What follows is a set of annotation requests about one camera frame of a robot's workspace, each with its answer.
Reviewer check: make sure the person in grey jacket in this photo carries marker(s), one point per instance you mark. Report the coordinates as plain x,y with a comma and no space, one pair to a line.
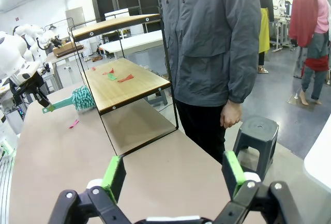
201,40

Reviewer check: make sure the two-tier wooden metal shelf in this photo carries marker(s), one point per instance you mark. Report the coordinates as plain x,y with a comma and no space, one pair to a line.
116,89

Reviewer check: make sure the person's left hand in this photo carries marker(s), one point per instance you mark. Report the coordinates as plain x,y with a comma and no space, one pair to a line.
231,115

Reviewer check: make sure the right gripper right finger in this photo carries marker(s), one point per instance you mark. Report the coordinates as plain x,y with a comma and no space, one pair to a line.
232,172

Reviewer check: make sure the white rounded table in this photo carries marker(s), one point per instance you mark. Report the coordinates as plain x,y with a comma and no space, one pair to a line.
320,162

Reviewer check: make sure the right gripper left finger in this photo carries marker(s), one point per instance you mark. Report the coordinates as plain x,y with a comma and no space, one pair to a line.
113,177

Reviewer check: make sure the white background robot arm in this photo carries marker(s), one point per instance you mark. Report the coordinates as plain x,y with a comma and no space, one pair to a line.
31,31

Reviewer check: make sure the person in red hood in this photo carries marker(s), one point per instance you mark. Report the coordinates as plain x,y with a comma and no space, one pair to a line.
303,14

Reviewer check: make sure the white background desk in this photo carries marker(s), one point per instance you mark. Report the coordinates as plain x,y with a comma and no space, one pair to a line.
280,35

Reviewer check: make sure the teal microfiber duster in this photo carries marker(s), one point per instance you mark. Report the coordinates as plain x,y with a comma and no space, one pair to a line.
82,99

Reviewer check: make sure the red curved paper scrap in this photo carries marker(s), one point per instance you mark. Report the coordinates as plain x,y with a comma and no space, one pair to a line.
106,73

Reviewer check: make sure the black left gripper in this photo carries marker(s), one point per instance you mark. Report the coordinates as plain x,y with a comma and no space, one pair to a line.
28,84

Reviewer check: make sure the person's left forearm grey sleeve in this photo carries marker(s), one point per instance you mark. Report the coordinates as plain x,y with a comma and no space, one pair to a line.
245,74

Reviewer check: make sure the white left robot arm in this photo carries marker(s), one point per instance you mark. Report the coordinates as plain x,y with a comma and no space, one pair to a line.
10,53

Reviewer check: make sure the green paper scrap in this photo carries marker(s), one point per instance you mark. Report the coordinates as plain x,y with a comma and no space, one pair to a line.
112,77

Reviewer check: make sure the white background table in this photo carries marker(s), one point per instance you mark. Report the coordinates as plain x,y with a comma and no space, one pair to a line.
134,41

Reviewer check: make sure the person in yellow apron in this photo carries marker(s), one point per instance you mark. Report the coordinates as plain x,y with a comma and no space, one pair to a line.
263,27

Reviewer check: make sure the dark grey plastic stool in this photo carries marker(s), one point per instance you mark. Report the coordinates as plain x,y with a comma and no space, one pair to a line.
258,128

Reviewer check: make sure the pink paper strip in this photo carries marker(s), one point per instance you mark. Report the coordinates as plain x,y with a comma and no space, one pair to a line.
73,124

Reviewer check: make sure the wooden box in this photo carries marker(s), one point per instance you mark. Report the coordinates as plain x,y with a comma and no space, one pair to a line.
67,49

